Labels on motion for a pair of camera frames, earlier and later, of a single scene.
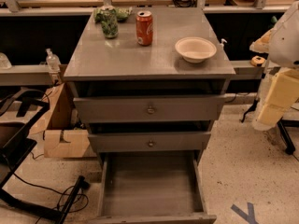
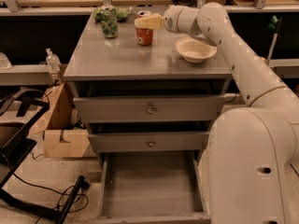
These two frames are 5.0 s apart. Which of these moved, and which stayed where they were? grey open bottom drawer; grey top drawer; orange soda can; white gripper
Moved: white gripper
Stayed: orange soda can; grey top drawer; grey open bottom drawer
